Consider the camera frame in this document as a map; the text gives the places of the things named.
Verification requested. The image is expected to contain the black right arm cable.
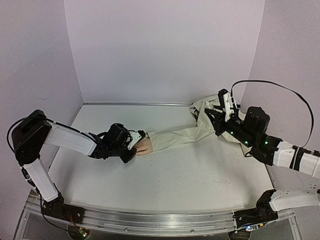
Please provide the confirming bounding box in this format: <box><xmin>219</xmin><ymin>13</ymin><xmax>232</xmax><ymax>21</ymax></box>
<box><xmin>230</xmin><ymin>79</ymin><xmax>315</xmax><ymax>151</ymax></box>

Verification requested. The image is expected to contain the clear nail polish bottle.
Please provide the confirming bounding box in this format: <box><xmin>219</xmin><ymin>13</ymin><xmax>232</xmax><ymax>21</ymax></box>
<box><xmin>204</xmin><ymin>101</ymin><xmax>214</xmax><ymax>109</ymax></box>

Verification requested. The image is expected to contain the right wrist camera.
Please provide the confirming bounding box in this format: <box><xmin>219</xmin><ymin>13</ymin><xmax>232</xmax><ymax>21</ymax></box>
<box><xmin>218</xmin><ymin>89</ymin><xmax>241</xmax><ymax>122</ymax></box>

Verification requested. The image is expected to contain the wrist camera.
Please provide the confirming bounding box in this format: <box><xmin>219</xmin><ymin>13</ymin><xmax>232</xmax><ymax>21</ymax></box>
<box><xmin>218</xmin><ymin>89</ymin><xmax>241</xmax><ymax>122</ymax></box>
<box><xmin>127</xmin><ymin>130</ymin><xmax>147</xmax><ymax>150</ymax></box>

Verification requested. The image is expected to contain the mannequin hand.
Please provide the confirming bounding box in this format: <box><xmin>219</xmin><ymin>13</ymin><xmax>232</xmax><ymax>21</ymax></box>
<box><xmin>134</xmin><ymin>138</ymin><xmax>153</xmax><ymax>156</ymax></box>

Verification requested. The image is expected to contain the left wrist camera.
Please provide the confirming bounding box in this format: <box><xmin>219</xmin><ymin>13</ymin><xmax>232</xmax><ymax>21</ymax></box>
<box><xmin>127</xmin><ymin>130</ymin><xmax>147</xmax><ymax>150</ymax></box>

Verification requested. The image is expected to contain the beige sleeve cloth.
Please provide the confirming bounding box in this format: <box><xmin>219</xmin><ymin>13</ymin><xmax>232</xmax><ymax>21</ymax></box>
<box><xmin>145</xmin><ymin>93</ymin><xmax>253</xmax><ymax>158</ymax></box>

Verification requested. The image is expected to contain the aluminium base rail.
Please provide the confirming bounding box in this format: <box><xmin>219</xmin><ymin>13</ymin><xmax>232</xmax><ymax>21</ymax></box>
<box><xmin>14</xmin><ymin>191</ymin><xmax>301</xmax><ymax>240</ymax></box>

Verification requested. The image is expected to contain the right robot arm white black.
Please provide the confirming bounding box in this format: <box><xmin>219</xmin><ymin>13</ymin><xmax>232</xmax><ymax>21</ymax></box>
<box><xmin>204</xmin><ymin>106</ymin><xmax>320</xmax><ymax>229</ymax></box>

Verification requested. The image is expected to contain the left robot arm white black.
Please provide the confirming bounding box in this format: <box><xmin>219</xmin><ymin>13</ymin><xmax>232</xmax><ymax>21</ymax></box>
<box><xmin>6</xmin><ymin>109</ymin><xmax>146</xmax><ymax>219</ymax></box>

